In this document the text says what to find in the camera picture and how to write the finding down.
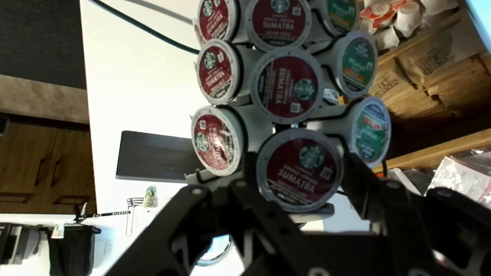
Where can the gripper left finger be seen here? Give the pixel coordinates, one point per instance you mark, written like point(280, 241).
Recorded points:
point(191, 222)

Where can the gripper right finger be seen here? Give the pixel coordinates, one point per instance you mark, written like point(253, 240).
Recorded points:
point(406, 214)

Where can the red coffee pod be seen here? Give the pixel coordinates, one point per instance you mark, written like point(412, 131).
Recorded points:
point(301, 172)
point(215, 73)
point(215, 19)
point(287, 86)
point(215, 142)
point(278, 23)

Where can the green and blue coffee pod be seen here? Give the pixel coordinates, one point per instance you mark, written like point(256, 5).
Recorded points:
point(370, 132)

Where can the small green bottle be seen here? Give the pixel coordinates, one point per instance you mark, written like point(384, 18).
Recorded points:
point(151, 196)

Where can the clear plastic bag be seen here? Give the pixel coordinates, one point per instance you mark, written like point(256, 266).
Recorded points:
point(460, 172)

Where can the wooden condiment organizer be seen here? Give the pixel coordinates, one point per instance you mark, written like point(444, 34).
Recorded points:
point(441, 145)

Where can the dark flat panel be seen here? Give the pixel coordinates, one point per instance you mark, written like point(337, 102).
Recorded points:
point(153, 155)

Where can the black bag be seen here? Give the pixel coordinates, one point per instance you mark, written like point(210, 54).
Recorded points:
point(73, 249)

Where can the row of brown paper packets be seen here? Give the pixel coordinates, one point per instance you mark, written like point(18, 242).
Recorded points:
point(433, 73)

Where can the wooden cabinet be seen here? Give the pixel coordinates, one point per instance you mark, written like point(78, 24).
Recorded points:
point(42, 161)

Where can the heap of creamer cups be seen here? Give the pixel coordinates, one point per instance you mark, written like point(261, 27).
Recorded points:
point(406, 17)

